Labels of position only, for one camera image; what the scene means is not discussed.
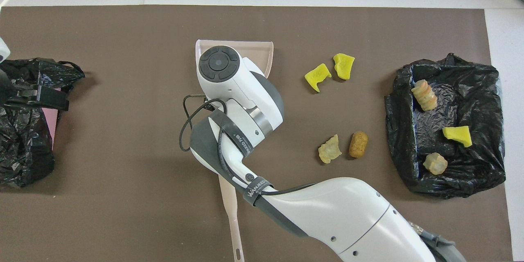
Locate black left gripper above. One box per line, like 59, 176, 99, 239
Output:
0, 83, 70, 112

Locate beige brush black bristles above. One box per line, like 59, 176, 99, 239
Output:
218, 174, 245, 262

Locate beige plastic dustpan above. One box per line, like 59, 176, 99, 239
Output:
195, 40, 274, 79

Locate notched yellow sponge piece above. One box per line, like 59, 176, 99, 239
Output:
304, 63, 332, 93

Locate pale yellow jagged chunk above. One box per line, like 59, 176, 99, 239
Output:
318, 134, 342, 164

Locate brown nugget chunk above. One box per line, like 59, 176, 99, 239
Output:
349, 131, 368, 158

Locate large pale layered chunk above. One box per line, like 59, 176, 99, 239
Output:
411, 79, 438, 111

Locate pink bin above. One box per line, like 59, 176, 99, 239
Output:
36, 87, 62, 150

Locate black trash bag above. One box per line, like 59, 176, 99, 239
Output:
384, 52, 506, 199
0, 58, 86, 189

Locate brown table mat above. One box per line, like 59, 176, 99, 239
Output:
0, 5, 513, 262

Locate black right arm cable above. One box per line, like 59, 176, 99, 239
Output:
179, 94, 312, 197

